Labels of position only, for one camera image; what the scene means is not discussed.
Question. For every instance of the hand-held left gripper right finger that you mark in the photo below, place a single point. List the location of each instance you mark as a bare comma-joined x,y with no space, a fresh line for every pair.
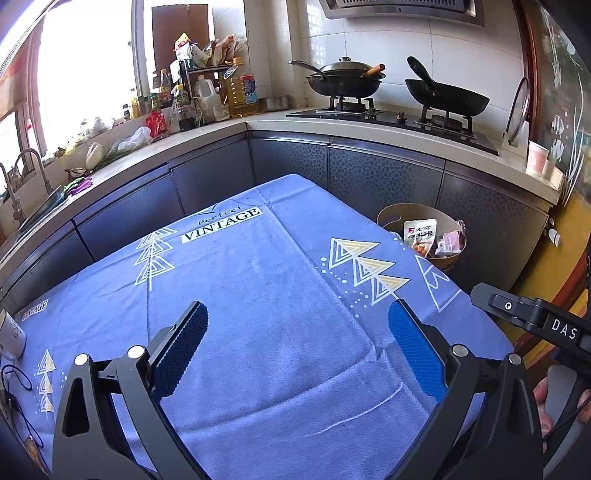
418,350

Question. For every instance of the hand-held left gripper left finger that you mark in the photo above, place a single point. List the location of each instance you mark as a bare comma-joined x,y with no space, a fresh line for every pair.
178,350

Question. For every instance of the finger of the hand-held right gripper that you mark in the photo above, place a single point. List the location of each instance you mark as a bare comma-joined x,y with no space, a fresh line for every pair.
498,300

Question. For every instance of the beige trash bin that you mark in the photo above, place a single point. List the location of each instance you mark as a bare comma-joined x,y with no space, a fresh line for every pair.
392,214

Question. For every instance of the person's right hand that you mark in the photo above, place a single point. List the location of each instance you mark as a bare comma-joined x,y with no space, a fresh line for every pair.
542,401

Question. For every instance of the pink snack packet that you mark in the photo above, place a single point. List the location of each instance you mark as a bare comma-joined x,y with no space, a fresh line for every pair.
448,242

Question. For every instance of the white snack packet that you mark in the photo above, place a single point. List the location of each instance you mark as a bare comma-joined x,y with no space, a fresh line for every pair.
420,233

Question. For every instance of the blue printed tablecloth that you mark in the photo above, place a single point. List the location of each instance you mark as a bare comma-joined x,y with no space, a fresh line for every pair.
277,277

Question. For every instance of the pink paper cup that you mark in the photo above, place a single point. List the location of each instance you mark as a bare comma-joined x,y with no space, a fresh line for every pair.
538,159

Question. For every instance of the green-white paper cup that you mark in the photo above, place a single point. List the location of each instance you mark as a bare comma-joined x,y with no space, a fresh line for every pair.
11,337

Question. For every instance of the glass pot lid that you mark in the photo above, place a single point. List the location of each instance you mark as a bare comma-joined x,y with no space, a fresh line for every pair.
517,115

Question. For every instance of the purple and green cloth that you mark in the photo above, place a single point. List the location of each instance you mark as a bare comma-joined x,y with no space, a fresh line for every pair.
76,185

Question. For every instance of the steel kitchen sink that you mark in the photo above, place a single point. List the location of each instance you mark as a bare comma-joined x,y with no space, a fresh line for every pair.
46,205

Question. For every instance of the black gas stove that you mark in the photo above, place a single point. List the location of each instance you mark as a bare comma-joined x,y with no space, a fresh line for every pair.
392,120

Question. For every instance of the white plastic bag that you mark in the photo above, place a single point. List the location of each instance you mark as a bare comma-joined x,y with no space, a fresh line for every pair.
94,154

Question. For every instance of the clear plastic bag of vegetables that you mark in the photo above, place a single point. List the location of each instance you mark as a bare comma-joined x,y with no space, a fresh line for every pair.
134,141

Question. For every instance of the straight steel faucet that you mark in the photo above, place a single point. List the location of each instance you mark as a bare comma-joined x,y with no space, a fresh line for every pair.
16,207

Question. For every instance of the curved steel faucet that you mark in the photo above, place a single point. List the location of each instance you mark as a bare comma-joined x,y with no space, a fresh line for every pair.
45,180

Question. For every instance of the grey kitchen counter cabinet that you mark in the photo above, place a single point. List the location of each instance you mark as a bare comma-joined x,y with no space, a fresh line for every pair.
286,157

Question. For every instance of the red seasoning packet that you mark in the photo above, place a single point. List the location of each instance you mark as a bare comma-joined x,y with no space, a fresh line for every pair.
156,123

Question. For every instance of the dark sauce bottle green label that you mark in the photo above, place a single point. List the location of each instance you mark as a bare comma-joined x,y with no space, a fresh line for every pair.
184,117

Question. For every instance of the white plastic jug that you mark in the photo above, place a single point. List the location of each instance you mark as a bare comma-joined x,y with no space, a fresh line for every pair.
207,101

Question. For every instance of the large yellow cooking oil bottle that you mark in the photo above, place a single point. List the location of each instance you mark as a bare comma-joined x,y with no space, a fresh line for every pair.
240,99

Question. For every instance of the row of condiment bottles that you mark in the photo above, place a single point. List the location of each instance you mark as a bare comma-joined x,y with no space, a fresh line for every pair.
164,87

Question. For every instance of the black wok lid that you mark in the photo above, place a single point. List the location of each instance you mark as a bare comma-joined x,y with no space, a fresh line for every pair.
346,67

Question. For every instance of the kitchen window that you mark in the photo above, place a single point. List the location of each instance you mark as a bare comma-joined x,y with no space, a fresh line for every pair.
83,69

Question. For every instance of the pile of food packets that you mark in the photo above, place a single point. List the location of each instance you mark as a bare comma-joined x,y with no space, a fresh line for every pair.
207,50

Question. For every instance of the steel range hood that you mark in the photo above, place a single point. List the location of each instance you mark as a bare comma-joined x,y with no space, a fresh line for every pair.
392,7

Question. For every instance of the brown cardboard panel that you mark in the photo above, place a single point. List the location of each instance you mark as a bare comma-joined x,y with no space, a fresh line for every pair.
180,27

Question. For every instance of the glass door with wooden frame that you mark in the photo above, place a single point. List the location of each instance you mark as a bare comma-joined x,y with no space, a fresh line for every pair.
563,92

